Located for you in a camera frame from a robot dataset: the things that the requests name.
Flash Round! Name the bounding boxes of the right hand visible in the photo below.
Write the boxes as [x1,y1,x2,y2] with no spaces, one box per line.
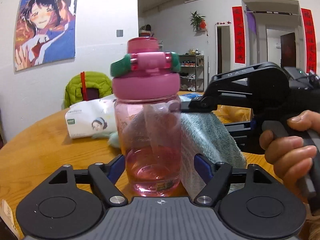
[259,111,319,198]

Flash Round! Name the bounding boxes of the right red couplet banner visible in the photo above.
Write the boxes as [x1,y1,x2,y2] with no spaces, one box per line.
[301,8,317,73]

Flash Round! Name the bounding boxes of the round wooden table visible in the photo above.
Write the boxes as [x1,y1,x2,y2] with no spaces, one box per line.
[0,91,301,240]

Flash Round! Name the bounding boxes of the grey wall switch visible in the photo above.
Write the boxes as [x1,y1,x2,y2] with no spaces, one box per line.
[116,29,123,37]

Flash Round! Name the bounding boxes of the blue yellow flat packet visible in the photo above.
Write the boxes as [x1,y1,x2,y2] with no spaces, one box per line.
[179,93,202,102]

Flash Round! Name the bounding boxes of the white tissue pack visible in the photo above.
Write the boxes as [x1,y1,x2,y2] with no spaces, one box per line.
[65,94,117,139]

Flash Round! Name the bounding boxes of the plastic bag of rubber bands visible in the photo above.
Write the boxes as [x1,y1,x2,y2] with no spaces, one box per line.
[213,105,251,124]

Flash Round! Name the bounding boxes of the potted wall plant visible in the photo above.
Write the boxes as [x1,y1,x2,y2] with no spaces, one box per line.
[190,11,206,32]

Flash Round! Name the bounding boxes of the red door couplet banner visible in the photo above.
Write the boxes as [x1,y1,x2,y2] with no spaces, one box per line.
[232,6,246,64]

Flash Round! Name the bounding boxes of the dark red chair with jacket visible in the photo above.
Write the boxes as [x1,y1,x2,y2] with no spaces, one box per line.
[86,88,100,101]

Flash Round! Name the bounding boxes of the light blue striped towel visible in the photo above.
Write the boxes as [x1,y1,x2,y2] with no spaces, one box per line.
[123,113,247,199]

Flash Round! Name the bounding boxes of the pink water bottle green handle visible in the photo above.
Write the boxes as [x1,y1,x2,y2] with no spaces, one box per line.
[110,37,182,197]

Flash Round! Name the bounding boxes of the anime wall poster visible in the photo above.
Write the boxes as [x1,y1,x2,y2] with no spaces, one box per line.
[14,0,77,72]

